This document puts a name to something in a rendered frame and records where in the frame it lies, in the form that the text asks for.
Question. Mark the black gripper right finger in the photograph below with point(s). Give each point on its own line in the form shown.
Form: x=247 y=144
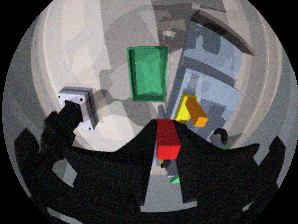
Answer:
x=201 y=164

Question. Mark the green tray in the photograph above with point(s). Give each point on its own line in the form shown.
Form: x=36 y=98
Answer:
x=148 y=71
x=130 y=70

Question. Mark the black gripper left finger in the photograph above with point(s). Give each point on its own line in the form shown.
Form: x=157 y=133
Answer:
x=128 y=166

